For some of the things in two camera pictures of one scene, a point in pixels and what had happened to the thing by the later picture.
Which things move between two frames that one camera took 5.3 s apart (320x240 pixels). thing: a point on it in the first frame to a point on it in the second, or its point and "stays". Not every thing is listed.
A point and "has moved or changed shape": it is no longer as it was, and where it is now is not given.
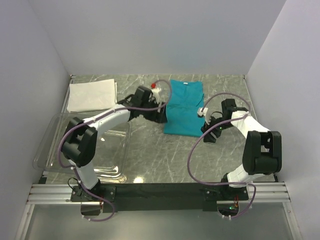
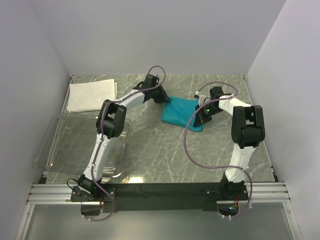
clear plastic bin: [113, 144] stays
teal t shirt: [184, 99] has moved or changed shape
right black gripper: [208, 138] to [200, 119]
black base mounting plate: [159, 197] stays
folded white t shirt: [91, 95] stays
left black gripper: [160, 117] to [163, 98]
